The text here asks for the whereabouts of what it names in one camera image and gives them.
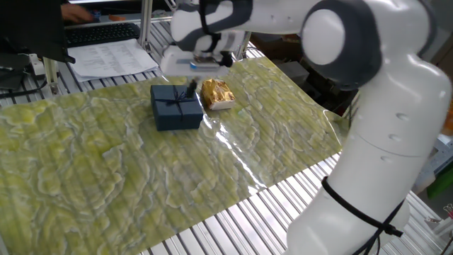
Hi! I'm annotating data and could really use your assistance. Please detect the short aluminium frame post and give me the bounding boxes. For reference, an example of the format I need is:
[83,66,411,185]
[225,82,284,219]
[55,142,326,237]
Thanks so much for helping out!
[42,57,60,96]

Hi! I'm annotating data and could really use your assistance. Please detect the white printed paper sheets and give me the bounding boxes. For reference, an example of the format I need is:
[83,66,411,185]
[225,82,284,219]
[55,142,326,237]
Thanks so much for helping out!
[67,38,159,83]

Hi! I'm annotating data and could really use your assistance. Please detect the white power strip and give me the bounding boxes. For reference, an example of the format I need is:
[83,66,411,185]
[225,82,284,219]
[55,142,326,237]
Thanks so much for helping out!
[28,52,47,77]

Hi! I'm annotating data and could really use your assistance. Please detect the black arm cable with straps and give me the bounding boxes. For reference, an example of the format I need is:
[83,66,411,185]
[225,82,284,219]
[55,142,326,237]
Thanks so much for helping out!
[197,0,404,255]

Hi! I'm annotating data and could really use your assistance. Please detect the person hand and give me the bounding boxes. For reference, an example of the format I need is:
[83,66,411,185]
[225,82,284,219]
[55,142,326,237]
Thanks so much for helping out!
[60,3,94,24]

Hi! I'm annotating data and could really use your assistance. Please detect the green plastic bin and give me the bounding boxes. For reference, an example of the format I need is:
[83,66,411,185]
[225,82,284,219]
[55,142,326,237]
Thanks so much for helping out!
[426,166,453,200]

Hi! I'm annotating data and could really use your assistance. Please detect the black computer monitor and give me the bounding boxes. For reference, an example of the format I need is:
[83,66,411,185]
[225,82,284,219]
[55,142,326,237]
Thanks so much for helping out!
[0,0,76,64]

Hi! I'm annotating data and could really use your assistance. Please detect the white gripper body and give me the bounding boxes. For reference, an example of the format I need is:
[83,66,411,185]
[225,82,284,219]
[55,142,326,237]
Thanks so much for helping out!
[159,45,231,79]

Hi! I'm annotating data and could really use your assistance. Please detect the dark blue ribboned casing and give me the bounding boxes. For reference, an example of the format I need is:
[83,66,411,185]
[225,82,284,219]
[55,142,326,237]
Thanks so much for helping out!
[149,84,205,132]

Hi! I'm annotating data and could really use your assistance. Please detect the tall aluminium frame post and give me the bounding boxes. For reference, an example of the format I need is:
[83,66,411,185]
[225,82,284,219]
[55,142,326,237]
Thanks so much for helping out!
[139,0,154,52]

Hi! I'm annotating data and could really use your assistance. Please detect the green marble pattern mat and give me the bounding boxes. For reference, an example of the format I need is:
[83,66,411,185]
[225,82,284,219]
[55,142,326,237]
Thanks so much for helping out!
[0,56,350,255]

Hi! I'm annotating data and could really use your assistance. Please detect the gold foil snack packet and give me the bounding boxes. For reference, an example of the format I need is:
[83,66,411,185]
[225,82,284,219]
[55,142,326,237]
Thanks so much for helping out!
[200,78,237,111]

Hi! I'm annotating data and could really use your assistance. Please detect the slanted aluminium frame strut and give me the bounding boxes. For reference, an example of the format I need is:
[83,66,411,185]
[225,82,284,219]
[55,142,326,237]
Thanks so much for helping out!
[234,30,253,61]

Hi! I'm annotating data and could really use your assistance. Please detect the black keyboard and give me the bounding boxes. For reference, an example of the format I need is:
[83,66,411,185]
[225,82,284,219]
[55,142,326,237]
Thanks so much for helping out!
[64,23,142,49]

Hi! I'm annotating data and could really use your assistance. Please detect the grey box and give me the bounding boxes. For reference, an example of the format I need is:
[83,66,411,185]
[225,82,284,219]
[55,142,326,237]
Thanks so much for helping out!
[275,60,311,86]

